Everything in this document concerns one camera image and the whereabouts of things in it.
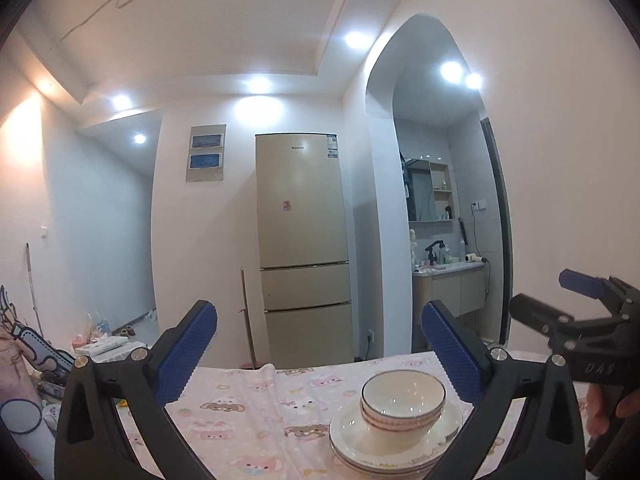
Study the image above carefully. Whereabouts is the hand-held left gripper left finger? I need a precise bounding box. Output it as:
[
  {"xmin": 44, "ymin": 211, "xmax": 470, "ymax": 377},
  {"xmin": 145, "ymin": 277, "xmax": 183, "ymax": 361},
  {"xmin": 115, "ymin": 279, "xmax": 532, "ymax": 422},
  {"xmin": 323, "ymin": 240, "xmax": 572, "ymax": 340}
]
[{"xmin": 54, "ymin": 300, "xmax": 219, "ymax": 480}]

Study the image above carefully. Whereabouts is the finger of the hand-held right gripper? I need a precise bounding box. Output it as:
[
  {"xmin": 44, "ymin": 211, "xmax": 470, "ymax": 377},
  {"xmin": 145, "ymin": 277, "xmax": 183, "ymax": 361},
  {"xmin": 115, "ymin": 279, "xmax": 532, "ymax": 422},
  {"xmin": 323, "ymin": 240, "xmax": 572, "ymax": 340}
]
[
  {"xmin": 559, "ymin": 268, "xmax": 640, "ymax": 318},
  {"xmin": 510, "ymin": 292, "xmax": 583, "ymax": 343}
]

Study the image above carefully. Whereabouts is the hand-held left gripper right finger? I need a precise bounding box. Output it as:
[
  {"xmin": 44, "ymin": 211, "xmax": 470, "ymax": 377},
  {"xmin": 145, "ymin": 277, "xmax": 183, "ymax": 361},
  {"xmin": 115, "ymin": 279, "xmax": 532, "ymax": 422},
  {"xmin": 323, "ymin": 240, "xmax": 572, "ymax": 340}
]
[{"xmin": 421, "ymin": 300, "xmax": 586, "ymax": 480}]

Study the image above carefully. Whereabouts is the white black-rimmed bowl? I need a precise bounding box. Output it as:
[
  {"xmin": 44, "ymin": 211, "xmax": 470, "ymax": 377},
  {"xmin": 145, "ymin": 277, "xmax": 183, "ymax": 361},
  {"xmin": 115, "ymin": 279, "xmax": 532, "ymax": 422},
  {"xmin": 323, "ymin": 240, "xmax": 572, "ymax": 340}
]
[{"xmin": 361, "ymin": 370, "xmax": 447, "ymax": 423}]

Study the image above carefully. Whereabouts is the person's right hand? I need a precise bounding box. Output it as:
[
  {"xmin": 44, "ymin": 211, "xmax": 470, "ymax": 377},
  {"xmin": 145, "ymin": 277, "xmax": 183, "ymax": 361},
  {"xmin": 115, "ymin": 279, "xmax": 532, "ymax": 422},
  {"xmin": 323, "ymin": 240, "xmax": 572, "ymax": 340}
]
[{"xmin": 586, "ymin": 382, "xmax": 640, "ymax": 436}]

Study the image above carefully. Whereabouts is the beige bathroom vanity cabinet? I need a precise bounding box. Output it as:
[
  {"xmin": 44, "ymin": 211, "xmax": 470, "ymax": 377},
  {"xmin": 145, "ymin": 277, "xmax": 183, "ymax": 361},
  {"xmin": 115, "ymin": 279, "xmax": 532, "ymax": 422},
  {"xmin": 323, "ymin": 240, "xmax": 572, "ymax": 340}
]
[{"xmin": 412, "ymin": 265, "xmax": 487, "ymax": 318}]

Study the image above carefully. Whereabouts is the pink cartoon-print tablecloth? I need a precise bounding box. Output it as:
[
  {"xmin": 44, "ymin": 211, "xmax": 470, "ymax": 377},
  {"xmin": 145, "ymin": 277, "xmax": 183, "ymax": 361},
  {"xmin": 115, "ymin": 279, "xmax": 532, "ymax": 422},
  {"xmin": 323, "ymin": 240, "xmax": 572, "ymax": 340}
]
[{"xmin": 115, "ymin": 347, "xmax": 591, "ymax": 480}]

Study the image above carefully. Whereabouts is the white tissue box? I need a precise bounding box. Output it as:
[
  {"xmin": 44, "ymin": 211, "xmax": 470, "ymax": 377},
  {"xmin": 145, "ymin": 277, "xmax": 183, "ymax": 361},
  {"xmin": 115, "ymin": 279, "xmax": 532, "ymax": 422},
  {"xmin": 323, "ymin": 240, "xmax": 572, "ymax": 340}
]
[{"xmin": 74, "ymin": 337, "xmax": 128, "ymax": 358}]

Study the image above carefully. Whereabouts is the pile of plastic bags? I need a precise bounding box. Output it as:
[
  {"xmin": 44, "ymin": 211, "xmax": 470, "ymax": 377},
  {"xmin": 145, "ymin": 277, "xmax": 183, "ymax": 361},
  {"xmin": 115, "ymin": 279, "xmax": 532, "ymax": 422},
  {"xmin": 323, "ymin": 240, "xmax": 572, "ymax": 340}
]
[{"xmin": 87, "ymin": 312, "xmax": 111, "ymax": 341}]

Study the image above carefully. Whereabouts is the blue-outlined cartoon cushion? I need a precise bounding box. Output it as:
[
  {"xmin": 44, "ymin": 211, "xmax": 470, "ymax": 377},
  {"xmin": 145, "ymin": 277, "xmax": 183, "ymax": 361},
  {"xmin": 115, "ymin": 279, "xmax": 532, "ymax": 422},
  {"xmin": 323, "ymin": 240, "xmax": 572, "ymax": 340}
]
[{"xmin": 0, "ymin": 285, "xmax": 76, "ymax": 376}]

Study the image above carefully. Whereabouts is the beige refrigerator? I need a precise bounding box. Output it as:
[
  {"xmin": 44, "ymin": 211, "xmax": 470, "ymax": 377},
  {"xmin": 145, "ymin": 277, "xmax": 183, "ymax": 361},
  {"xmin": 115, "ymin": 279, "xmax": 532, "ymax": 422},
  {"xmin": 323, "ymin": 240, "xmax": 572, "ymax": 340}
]
[{"xmin": 255, "ymin": 132, "xmax": 355, "ymax": 371}]

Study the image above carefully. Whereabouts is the bathroom mirror cabinet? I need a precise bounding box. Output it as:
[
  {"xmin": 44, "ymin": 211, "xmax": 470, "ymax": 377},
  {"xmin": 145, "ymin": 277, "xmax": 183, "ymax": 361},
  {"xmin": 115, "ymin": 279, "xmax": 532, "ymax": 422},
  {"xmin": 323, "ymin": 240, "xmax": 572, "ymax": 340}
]
[{"xmin": 400, "ymin": 157, "xmax": 457, "ymax": 223}]

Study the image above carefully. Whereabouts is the pink printed cloth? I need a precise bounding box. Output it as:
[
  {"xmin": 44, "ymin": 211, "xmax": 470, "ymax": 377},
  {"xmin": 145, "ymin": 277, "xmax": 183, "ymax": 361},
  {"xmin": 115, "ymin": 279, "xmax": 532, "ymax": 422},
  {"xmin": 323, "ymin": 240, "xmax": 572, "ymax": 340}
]
[{"xmin": 0, "ymin": 330, "xmax": 41, "ymax": 401}]

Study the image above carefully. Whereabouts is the blue-rimmed round object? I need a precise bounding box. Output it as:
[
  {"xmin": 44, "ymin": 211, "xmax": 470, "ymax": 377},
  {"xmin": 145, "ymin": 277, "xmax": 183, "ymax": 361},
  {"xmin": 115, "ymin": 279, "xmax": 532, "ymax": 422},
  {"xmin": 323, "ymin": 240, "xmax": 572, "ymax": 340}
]
[{"xmin": 0, "ymin": 399, "xmax": 43, "ymax": 436}]

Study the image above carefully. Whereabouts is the grey electrical panel box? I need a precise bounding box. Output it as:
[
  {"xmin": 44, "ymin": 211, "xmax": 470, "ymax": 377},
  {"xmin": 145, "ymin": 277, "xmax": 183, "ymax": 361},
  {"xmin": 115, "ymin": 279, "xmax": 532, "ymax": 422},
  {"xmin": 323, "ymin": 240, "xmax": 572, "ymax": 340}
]
[{"xmin": 186, "ymin": 124, "xmax": 227, "ymax": 183}]

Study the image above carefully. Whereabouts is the metal mop handle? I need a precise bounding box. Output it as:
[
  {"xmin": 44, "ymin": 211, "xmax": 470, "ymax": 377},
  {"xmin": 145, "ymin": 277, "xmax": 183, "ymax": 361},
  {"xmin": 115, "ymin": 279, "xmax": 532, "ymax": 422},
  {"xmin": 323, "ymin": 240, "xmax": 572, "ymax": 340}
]
[{"xmin": 25, "ymin": 243, "xmax": 43, "ymax": 341}]

